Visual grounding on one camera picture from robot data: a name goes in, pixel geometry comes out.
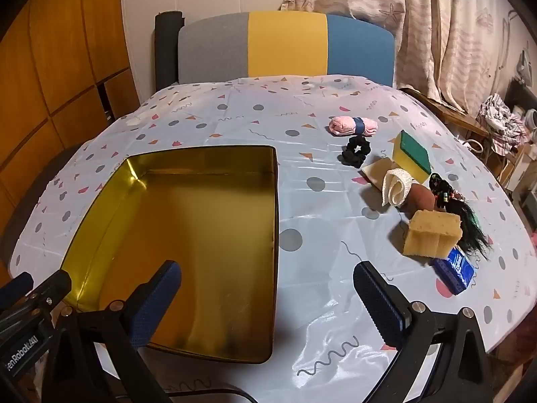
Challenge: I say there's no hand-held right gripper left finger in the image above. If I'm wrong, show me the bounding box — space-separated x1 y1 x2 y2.
42 259 183 403

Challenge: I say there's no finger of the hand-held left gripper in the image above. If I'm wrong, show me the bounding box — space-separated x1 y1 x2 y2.
0 269 72 328
0 272 34 305

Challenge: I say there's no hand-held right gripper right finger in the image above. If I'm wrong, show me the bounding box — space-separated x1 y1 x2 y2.
353 261 495 403

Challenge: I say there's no blue tissue pack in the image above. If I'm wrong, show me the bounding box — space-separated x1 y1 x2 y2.
433 247 476 296

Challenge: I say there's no gold tin box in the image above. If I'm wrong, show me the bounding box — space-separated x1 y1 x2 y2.
59 145 278 365

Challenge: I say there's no yellow sponge block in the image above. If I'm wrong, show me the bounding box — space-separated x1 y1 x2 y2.
403 209 463 259

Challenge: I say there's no black hairpiece with colourful clips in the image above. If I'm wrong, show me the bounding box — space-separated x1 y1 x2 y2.
428 172 491 261

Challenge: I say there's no brown egg-shaped sponge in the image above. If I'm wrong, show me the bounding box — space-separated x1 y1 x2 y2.
398 185 437 213

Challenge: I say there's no white knitted cloth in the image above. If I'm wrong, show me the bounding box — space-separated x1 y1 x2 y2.
383 168 414 207

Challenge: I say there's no beige pad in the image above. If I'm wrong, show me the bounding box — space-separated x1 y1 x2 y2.
361 157 399 187

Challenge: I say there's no green and yellow sponge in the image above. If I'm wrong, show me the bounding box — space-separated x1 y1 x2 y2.
391 130 433 177

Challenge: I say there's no black scrunchie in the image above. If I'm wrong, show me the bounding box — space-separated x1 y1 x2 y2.
340 135 369 165

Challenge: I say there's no pink yarn skein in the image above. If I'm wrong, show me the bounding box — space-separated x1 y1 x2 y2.
328 115 378 138

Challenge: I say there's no wooden side table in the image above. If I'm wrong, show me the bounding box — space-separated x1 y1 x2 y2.
398 87 491 152

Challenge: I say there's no pile of patterned clothes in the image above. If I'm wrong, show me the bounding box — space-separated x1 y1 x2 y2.
478 93 530 156

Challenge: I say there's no orange wooden wardrobe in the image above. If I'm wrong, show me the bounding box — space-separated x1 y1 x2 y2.
0 0 141 286

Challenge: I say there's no black speaker box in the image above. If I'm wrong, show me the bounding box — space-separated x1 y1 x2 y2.
505 79 537 112

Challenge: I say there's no clothes iron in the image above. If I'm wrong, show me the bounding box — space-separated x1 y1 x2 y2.
518 50 537 80

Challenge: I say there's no grey yellow blue chair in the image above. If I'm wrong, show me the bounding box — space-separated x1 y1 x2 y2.
178 10 397 89

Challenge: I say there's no beige patterned curtain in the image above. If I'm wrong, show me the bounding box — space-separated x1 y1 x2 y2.
279 0 537 114

